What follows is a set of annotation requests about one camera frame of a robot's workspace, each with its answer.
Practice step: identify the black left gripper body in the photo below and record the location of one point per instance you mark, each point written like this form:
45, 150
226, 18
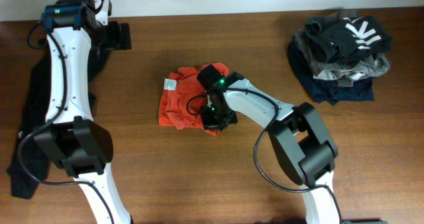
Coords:
112, 37

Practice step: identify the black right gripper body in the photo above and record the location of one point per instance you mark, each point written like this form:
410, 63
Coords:
214, 116

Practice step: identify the orange t-shirt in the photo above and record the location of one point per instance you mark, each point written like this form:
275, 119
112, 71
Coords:
182, 99

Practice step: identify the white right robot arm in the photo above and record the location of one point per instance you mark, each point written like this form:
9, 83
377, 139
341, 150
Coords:
301, 142

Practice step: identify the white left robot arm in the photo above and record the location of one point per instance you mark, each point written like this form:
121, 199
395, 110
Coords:
77, 31

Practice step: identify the navy blue garment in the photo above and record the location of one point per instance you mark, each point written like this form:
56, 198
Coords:
321, 90

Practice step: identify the grey patterned garment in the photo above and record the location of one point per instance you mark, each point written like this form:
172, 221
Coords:
345, 74

